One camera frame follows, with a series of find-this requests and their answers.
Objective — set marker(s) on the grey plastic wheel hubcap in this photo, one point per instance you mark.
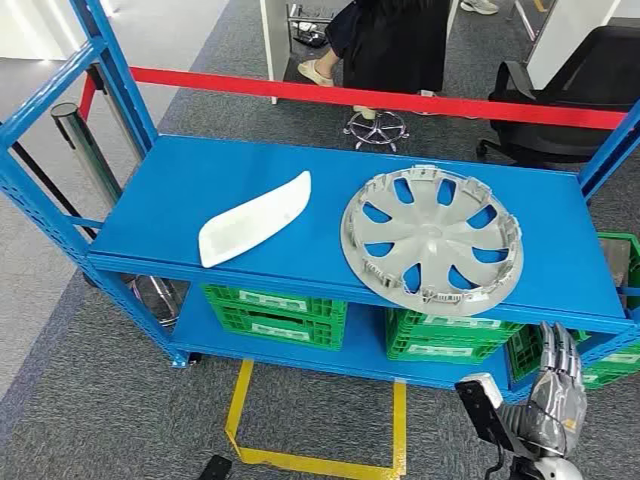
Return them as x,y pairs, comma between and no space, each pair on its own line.
430,242

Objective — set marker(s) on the black stanchion post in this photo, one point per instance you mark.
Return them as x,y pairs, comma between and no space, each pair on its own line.
55,192

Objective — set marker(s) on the chrome stool base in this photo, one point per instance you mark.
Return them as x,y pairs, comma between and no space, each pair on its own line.
376,129

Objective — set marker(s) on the white display plinth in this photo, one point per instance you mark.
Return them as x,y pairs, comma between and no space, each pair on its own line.
45,26

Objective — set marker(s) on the black office chair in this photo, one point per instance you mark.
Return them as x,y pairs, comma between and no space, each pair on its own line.
575,86

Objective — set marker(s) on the green plastic crate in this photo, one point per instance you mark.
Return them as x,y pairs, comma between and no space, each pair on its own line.
525,351
280,328
440,344

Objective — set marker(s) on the white desk panel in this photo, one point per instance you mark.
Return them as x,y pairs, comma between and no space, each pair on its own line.
564,40

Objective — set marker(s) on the person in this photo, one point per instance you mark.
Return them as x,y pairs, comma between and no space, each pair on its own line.
395,46

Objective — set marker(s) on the person's foot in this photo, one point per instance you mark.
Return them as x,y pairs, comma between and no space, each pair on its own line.
480,5

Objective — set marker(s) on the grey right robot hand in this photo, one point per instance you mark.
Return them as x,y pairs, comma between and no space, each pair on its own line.
557,411

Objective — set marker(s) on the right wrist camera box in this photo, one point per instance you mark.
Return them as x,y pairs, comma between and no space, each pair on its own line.
482,414

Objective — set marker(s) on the white curved plastic part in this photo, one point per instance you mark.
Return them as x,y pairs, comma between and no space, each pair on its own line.
250,222

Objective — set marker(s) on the chrome stanchion post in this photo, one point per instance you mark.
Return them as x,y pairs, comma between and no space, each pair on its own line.
114,116
87,152

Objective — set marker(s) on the red barrier belt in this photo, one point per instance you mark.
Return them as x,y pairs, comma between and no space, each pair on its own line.
350,96

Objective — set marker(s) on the blue metal shelf rack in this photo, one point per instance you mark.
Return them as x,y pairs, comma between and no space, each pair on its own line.
250,172

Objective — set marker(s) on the white desk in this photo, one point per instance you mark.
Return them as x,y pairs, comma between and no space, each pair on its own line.
274,46

